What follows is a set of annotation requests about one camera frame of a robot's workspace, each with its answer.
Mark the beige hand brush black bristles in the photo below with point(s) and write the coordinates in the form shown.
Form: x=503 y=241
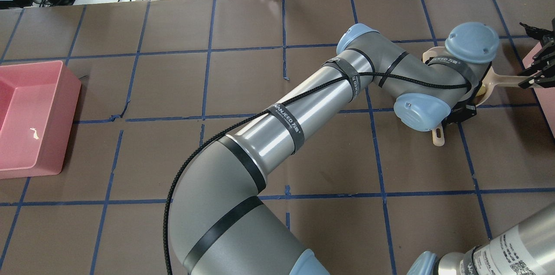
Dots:
x=438 y=138

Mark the beige plastic dustpan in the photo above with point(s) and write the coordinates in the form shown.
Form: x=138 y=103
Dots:
x=490 y=81

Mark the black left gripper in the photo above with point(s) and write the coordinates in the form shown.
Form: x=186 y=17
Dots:
x=465 y=115

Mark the pink plastic bin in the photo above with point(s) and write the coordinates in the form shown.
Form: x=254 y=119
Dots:
x=37 y=108

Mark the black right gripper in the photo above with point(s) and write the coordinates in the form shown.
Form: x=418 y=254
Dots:
x=539 y=76

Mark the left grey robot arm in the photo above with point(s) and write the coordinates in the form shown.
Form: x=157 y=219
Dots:
x=214 y=221

